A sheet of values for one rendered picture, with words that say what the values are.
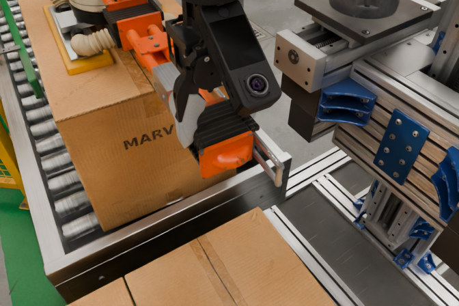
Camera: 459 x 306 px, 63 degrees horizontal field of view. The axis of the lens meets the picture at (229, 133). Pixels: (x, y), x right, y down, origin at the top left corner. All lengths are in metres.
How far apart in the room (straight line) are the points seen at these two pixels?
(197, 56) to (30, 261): 1.48
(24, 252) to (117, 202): 0.88
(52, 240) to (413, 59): 0.96
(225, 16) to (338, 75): 0.56
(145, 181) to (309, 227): 0.71
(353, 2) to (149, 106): 0.49
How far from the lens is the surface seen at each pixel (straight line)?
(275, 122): 2.13
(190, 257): 1.00
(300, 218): 1.48
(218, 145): 0.46
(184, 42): 0.42
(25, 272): 1.78
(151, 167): 0.94
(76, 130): 0.81
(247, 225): 1.05
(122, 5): 0.80
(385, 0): 0.91
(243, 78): 0.36
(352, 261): 1.44
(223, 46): 0.37
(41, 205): 1.13
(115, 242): 0.99
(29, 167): 1.25
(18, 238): 1.88
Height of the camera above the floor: 1.43
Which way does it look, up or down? 44 degrees down
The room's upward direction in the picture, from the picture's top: straight up
